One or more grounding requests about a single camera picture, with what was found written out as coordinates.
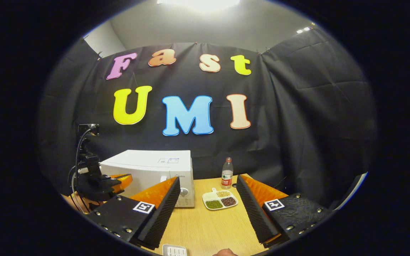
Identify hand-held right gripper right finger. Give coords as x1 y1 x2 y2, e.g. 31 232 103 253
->
236 174 333 249

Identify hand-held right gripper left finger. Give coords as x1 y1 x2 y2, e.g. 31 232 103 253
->
86 176 181 250

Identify white microwave oven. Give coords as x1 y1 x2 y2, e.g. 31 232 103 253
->
100 150 195 208

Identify white rectangular plate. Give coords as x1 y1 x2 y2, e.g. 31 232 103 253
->
162 244 188 256

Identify white divided dish with beans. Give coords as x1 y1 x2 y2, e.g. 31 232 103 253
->
202 188 238 210

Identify clear plastic water bottle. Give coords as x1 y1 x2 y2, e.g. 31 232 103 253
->
221 157 234 189

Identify dark board with white edge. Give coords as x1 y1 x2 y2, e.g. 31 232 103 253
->
331 172 368 211

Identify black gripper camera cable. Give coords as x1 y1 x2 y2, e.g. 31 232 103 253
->
70 128 93 214

